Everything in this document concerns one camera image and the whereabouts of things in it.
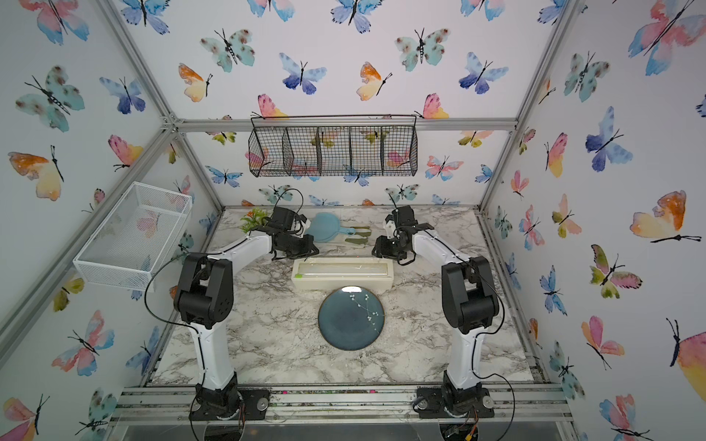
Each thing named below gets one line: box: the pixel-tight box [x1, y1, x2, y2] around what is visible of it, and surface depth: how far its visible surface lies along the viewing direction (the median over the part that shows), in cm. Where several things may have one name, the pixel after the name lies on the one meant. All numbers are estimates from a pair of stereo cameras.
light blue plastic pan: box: [305, 212, 357, 243], surface depth 116 cm
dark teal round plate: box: [318, 285, 386, 351], surface depth 91 cm
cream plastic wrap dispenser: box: [291, 257, 395, 291], surface depth 95 cm
